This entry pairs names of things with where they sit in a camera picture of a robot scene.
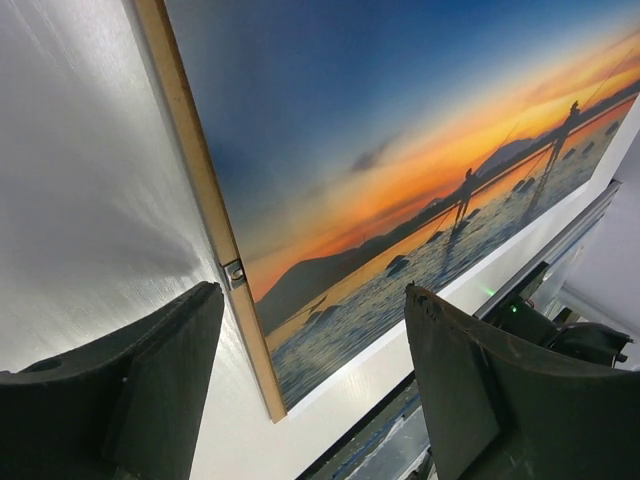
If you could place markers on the sunset photo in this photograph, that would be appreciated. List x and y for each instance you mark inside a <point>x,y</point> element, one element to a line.
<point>362,145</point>

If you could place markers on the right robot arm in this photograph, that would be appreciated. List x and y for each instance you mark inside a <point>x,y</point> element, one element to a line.
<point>592,342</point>

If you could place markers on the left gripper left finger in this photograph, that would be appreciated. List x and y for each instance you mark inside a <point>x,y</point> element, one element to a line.
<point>127,405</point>

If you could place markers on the aluminium rail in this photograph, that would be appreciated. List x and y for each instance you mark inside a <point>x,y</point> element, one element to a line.
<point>391,440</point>

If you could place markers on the brown backing board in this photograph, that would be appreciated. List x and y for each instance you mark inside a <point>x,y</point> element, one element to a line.
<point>167,62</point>

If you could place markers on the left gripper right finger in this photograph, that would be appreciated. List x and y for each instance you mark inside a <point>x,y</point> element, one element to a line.
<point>499,407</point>

